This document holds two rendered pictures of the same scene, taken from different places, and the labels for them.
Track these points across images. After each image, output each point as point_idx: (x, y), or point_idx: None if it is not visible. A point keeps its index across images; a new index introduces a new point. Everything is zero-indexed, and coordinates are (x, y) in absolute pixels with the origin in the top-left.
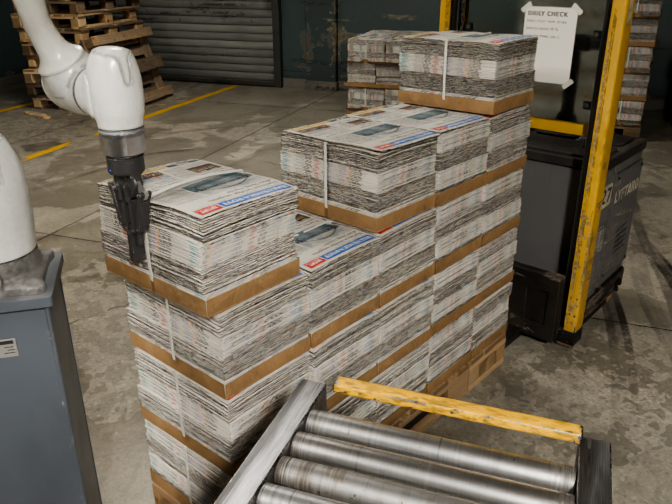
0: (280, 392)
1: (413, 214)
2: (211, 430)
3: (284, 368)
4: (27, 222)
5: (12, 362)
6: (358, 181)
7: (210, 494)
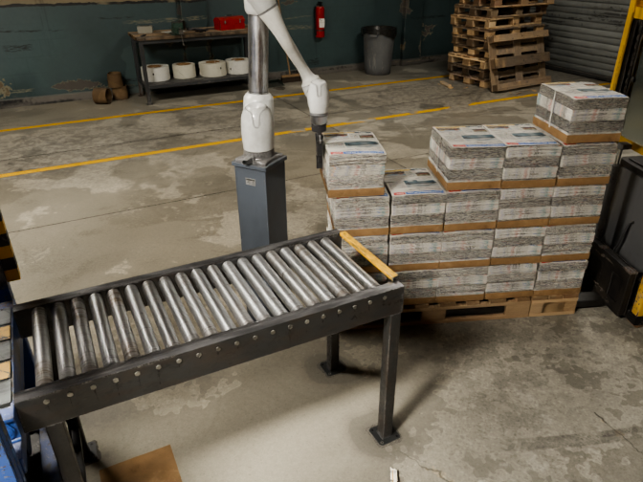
0: (366, 247)
1: (478, 187)
2: None
3: (370, 237)
4: (267, 141)
5: (254, 187)
6: (445, 161)
7: None
